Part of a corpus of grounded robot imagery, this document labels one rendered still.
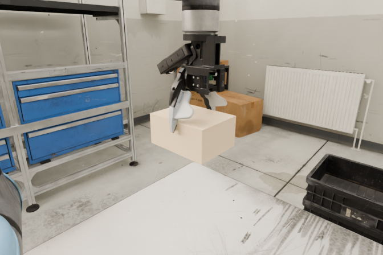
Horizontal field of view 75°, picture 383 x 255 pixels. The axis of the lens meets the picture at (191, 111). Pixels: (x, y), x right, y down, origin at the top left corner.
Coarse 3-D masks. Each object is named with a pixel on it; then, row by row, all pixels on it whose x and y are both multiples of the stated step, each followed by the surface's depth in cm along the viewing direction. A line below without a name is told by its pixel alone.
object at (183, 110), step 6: (180, 96) 52; (186, 96) 51; (180, 102) 52; (186, 102) 51; (174, 108) 51; (180, 108) 51; (186, 108) 50; (192, 108) 50; (174, 114) 51; (180, 114) 51; (186, 114) 50; (192, 114) 49; (174, 120) 52; (174, 126) 52
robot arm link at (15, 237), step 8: (0, 216) 29; (0, 224) 28; (8, 224) 28; (16, 224) 34; (0, 232) 27; (8, 232) 27; (16, 232) 33; (0, 240) 26; (8, 240) 26; (16, 240) 28; (0, 248) 25; (8, 248) 26; (16, 248) 28
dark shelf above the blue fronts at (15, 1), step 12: (0, 0) 137; (12, 0) 141; (24, 0) 145; (36, 0) 149; (48, 12) 193; (60, 12) 200; (72, 12) 207; (84, 12) 214; (96, 12) 212; (108, 12) 200
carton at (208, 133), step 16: (160, 112) 59; (208, 112) 59; (160, 128) 57; (176, 128) 53; (192, 128) 50; (208, 128) 50; (224, 128) 54; (160, 144) 58; (176, 144) 54; (192, 144) 51; (208, 144) 51; (224, 144) 55; (192, 160) 52; (208, 160) 52
